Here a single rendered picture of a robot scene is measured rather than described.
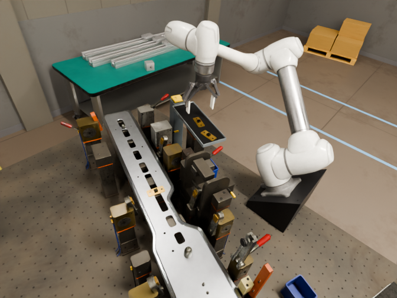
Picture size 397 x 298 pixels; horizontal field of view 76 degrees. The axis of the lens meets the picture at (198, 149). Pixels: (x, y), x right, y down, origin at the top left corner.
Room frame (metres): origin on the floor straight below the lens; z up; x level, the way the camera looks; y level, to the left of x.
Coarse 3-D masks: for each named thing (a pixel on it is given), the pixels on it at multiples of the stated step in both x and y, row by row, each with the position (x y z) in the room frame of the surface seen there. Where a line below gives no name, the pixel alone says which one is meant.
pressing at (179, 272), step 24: (120, 144) 1.04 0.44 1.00; (144, 144) 1.07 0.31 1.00; (144, 192) 0.73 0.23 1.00; (168, 192) 0.75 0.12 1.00; (144, 216) 0.61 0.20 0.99; (168, 240) 0.51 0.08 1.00; (192, 240) 0.52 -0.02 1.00; (168, 264) 0.41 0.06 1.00; (192, 264) 0.42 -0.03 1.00; (216, 264) 0.44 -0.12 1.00; (168, 288) 0.33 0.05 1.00; (192, 288) 0.34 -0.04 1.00; (216, 288) 0.35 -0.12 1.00
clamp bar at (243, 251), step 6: (246, 234) 0.45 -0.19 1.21; (252, 234) 0.46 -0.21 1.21; (240, 240) 0.43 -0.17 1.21; (246, 240) 0.44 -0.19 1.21; (252, 240) 0.44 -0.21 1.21; (240, 246) 0.45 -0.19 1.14; (246, 246) 0.42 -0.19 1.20; (252, 246) 0.43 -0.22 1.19; (240, 252) 0.44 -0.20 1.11; (246, 252) 0.42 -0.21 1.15; (234, 258) 0.44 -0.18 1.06; (240, 258) 0.42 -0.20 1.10
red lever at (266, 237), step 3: (267, 234) 0.50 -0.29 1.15; (264, 237) 0.49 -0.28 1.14; (267, 237) 0.49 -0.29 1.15; (258, 240) 0.49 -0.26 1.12; (261, 240) 0.48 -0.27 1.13; (264, 240) 0.48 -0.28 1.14; (267, 240) 0.48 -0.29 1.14; (258, 243) 0.48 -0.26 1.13; (261, 243) 0.48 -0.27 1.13; (264, 243) 0.48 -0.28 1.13; (255, 246) 0.47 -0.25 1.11; (258, 246) 0.47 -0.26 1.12; (252, 249) 0.46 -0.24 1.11; (255, 249) 0.46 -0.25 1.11; (237, 258) 0.44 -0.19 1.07; (237, 261) 0.43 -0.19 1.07
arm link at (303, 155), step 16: (272, 48) 1.46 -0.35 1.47; (288, 48) 1.42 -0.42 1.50; (272, 64) 1.42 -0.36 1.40; (288, 64) 1.37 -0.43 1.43; (288, 80) 1.31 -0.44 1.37; (288, 96) 1.25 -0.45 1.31; (288, 112) 1.19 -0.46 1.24; (304, 112) 1.17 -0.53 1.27; (304, 128) 1.10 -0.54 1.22; (288, 144) 1.06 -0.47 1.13; (304, 144) 1.01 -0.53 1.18; (320, 144) 0.99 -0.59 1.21; (288, 160) 0.98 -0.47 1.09; (304, 160) 0.95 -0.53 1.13; (320, 160) 0.93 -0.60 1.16
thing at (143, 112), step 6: (138, 108) 1.33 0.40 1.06; (144, 108) 1.33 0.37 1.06; (150, 108) 1.34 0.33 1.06; (138, 114) 1.32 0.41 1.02; (144, 114) 1.29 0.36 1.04; (150, 114) 1.31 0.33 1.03; (138, 120) 1.33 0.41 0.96; (144, 120) 1.29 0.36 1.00; (150, 120) 1.31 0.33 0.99; (144, 126) 1.29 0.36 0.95; (150, 126) 1.31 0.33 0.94; (144, 132) 1.29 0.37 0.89; (150, 132) 1.32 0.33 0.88; (150, 138) 1.32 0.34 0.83; (150, 144) 1.31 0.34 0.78
